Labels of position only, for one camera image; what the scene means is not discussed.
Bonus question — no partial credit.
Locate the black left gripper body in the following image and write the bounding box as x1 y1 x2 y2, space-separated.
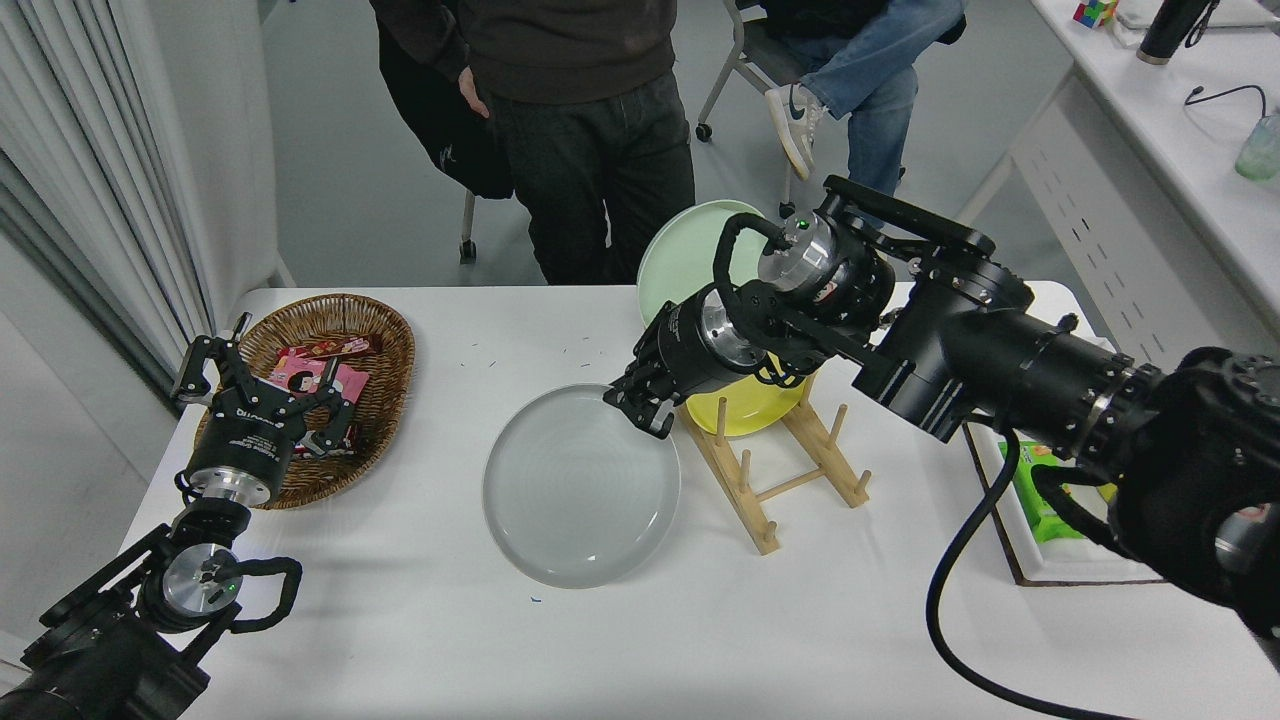
186 395 303 493

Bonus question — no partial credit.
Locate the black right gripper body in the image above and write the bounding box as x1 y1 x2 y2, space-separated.
638 292 739 404

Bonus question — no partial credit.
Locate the grey plate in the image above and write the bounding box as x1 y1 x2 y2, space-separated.
483 384 682 589

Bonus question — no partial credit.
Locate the yellow plate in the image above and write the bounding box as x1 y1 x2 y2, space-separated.
685 368 816 438

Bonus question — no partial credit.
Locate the pale green plate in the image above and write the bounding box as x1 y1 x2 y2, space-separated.
637 200 771 326

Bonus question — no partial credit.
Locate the wooden plate rack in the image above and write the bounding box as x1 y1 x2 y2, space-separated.
678 375 872 556

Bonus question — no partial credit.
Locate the pink snack packet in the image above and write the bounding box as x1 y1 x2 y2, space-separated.
266 353 370 433

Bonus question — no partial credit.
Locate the dark red snack bar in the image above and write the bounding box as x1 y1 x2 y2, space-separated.
275 336 373 363

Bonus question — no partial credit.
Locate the brown wicker basket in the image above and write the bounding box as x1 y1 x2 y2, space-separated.
195 293 416 511

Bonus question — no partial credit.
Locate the standing person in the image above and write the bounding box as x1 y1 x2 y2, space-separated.
368 0 696 287

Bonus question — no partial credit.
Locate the pale pleated curtain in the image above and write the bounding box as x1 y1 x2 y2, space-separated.
0 0 216 401

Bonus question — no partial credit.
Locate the grey wheeled office chair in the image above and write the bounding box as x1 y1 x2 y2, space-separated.
695 0 801 221

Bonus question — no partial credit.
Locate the seated person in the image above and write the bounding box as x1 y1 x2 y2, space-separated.
760 0 971 231

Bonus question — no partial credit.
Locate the green snack packet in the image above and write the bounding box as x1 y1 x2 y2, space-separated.
1000 440 1096 544

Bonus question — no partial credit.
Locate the white rectangular tray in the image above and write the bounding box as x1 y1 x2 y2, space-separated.
968 425 1166 586

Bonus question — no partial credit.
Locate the white desk with perforated panel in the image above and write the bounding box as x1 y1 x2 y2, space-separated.
950 0 1280 371

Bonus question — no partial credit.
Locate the black flask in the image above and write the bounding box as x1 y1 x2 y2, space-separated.
1136 0 1216 65

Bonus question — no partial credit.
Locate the translucent green cup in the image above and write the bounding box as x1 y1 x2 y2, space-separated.
1234 112 1280 181

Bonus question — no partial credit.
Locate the white laptop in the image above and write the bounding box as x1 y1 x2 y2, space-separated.
1115 0 1280 29

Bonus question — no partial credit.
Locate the thin black desk cable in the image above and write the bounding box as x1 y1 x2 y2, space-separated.
1185 83 1269 119

